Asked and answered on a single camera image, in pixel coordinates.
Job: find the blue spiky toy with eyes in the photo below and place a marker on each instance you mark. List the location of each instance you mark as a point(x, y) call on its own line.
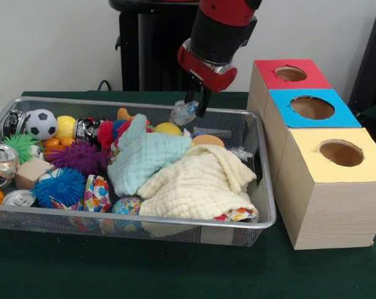
point(60, 188)

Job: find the crushed silver can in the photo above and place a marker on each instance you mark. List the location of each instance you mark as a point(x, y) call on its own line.
point(2, 166)

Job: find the wooden box with three holes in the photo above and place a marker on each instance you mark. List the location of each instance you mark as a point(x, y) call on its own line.
point(331, 211)

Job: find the cream yellow waffle cloth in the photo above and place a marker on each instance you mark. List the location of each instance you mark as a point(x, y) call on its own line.
point(200, 187)

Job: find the crushed clear plastic bottle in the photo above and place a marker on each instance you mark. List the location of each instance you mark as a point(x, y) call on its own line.
point(183, 112)

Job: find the mint green waffle cloth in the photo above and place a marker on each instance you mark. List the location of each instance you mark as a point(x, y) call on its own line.
point(147, 152)

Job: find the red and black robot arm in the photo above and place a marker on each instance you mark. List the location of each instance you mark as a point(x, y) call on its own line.
point(222, 31)

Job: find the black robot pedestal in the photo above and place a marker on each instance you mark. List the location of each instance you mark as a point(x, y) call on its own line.
point(150, 46)

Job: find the colourful dotted cloth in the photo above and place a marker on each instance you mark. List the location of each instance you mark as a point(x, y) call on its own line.
point(96, 193)

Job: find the white and black soccer ball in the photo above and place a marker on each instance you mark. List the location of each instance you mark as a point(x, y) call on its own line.
point(41, 123)

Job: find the purple spiky ball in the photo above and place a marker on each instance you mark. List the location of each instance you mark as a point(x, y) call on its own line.
point(79, 157)

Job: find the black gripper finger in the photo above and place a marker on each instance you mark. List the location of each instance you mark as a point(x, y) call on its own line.
point(204, 102)
point(191, 92)

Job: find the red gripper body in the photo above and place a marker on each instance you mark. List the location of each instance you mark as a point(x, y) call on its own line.
point(203, 73)

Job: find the small wooden cube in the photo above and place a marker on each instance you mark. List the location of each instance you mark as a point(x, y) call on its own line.
point(30, 174)

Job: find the dark green table cloth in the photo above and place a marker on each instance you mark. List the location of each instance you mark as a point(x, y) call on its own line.
point(175, 268)

